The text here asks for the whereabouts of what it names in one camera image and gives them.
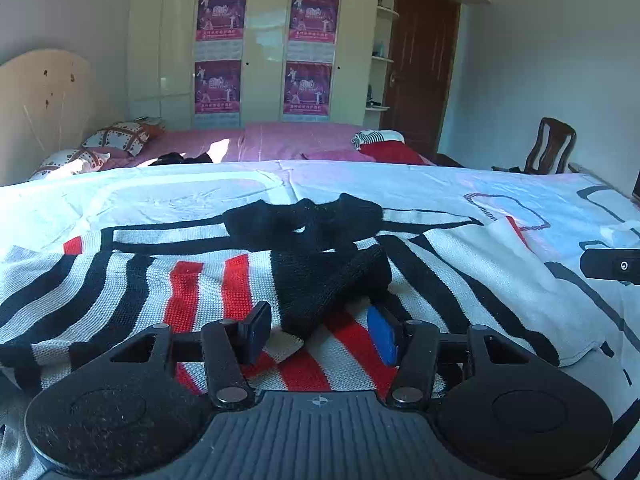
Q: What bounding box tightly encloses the black white striped cloth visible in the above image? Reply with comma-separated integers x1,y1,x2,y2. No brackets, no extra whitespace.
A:
351,130,406,151

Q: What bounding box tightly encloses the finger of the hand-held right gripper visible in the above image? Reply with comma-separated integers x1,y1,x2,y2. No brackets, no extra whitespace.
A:
580,247,640,286

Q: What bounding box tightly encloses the white corner shelf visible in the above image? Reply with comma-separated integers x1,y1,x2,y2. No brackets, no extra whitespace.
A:
365,0,401,116

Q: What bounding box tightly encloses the cream wooden headboard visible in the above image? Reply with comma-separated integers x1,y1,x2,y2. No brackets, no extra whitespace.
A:
0,49,96,186

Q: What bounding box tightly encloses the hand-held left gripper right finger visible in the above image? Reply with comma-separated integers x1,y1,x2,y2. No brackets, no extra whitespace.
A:
367,304,561,408

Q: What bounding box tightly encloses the checked red white pillow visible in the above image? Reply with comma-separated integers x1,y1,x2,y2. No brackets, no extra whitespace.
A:
80,121,166,157
30,147,113,181

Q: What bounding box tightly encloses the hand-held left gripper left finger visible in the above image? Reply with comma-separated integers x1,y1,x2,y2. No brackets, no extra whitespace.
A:
74,302,273,411

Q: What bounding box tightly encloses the striped red black white towel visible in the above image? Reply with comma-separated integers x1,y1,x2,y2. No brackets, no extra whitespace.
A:
0,194,621,398

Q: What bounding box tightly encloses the cream wardrobe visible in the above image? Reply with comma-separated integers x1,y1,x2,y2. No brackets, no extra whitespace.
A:
125,0,383,131

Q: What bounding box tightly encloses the pink wall poster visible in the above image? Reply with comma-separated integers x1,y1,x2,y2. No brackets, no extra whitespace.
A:
195,0,247,61
283,61,333,121
287,0,341,61
194,60,242,128

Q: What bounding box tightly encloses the red cloth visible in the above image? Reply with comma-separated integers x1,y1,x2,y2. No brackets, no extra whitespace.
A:
359,142,431,166

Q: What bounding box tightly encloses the dark wooden chair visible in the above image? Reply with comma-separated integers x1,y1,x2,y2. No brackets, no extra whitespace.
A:
492,117,577,175

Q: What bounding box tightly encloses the brown wooden door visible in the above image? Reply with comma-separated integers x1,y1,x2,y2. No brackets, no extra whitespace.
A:
387,0,461,156

